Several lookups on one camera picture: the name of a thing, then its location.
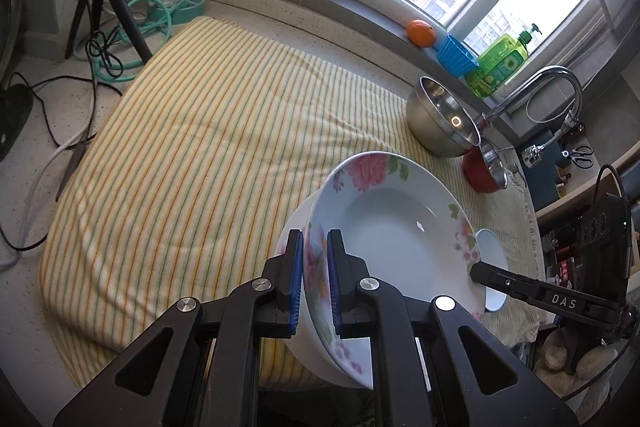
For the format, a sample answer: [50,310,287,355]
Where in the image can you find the black cables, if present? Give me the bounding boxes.
[0,27,126,253]

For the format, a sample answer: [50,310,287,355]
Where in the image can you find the round teal power strip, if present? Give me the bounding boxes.
[147,0,208,25]

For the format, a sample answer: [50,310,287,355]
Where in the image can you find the metal sprayer hose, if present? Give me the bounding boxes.
[522,107,586,168]

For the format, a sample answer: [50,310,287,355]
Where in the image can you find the white cable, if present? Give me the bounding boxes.
[0,127,96,275]

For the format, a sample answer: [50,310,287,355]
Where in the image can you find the dark teal utensil holder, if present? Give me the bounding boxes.
[520,142,601,212]

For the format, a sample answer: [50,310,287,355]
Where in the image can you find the black oval device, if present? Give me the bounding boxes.
[0,84,35,158]

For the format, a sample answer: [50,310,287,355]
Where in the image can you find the green dish soap bottle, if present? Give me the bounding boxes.
[464,23,543,100]

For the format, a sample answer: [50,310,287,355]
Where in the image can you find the orange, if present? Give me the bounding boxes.
[405,19,437,48]

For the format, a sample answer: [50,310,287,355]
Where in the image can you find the scissors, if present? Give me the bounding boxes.
[562,144,595,170]

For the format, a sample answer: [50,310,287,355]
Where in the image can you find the grey window sill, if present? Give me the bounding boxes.
[302,0,521,132]

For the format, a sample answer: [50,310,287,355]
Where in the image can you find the plate large pink flowers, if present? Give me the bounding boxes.
[302,151,487,390]

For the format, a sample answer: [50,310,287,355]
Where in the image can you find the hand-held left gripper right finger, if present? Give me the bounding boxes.
[326,229,581,427]

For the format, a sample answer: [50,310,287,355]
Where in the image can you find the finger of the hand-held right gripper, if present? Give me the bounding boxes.
[469,261,623,329]

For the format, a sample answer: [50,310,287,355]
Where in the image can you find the small white bowl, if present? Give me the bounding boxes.
[472,228,510,313]

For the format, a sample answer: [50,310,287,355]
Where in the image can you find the yellow striped towel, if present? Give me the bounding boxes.
[39,16,542,390]

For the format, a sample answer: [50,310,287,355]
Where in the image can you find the small red bowl steel inside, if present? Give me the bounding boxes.
[462,142,510,194]

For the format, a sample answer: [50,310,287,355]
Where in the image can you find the chrome faucet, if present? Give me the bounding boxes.
[480,66,585,128]

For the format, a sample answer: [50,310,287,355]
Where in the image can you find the person's right hand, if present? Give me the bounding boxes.
[534,327,617,408]

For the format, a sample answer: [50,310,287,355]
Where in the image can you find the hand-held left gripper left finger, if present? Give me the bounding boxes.
[52,229,306,427]

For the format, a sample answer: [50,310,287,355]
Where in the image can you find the blue ribbed cup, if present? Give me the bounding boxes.
[436,34,480,78]

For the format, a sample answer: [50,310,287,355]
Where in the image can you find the plate small pink flowers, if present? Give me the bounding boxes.
[273,192,373,392]

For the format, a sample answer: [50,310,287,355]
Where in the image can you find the large steel bowl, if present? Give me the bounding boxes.
[406,76,483,158]

